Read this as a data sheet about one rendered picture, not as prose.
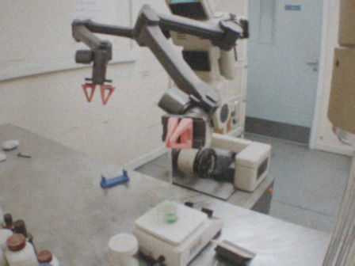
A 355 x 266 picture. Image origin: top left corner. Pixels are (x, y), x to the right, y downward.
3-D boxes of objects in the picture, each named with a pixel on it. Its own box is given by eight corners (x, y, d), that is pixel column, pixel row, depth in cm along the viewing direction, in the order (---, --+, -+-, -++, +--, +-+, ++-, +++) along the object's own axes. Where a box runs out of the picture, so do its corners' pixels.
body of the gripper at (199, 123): (204, 119, 60) (212, 111, 67) (160, 115, 64) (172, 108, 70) (204, 148, 63) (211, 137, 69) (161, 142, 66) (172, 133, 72)
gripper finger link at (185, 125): (180, 129, 54) (194, 116, 62) (146, 125, 56) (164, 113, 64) (181, 162, 56) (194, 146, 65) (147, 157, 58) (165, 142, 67)
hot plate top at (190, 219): (166, 201, 69) (166, 198, 69) (208, 218, 63) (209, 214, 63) (133, 225, 60) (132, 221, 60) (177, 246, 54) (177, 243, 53)
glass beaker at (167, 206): (180, 212, 64) (180, 181, 61) (181, 226, 59) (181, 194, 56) (154, 213, 64) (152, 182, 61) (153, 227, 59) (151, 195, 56)
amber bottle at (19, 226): (43, 261, 57) (30, 223, 54) (26, 269, 54) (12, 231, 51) (35, 252, 60) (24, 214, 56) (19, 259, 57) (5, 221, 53)
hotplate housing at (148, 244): (182, 212, 78) (182, 188, 76) (224, 228, 71) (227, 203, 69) (127, 256, 61) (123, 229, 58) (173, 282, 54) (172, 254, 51)
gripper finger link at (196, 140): (190, 130, 53) (204, 117, 62) (154, 127, 56) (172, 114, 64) (189, 163, 56) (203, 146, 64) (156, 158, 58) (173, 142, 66)
